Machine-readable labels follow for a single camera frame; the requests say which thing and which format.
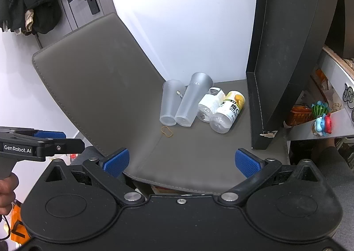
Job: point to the person's left hand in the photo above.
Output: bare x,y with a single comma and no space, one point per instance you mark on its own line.
7,192

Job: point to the orange plastic bag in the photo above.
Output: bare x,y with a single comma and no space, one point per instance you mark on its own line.
19,226

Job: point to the tan rubber band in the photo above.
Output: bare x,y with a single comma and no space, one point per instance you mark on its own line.
163,132

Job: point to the blue and red toy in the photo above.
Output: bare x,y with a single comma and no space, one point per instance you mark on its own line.
323,125

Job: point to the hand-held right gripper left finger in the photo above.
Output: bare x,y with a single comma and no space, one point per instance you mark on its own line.
117,161

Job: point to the tall frosted plastic cup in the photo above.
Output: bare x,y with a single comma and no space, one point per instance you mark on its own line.
192,98

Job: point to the short frosted plastic cup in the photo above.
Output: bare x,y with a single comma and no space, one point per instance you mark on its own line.
171,101

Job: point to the yellow label plastic bottle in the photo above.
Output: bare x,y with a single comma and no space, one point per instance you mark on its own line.
228,112

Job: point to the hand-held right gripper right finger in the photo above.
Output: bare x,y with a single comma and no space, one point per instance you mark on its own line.
246,163

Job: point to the grey leather mat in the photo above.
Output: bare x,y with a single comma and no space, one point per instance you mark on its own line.
110,73

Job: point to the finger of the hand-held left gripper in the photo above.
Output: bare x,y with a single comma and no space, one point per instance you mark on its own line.
69,146
51,134

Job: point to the white label plastic bottle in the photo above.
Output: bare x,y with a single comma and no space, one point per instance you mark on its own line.
211,104

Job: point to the black box lid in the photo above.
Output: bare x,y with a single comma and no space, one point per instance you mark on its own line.
279,46

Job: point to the green watermelon toy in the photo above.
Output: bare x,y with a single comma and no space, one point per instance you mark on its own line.
319,108

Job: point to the white shelf unit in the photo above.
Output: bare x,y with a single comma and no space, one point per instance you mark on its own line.
332,73

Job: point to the orange basket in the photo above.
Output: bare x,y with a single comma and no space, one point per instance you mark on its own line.
298,116

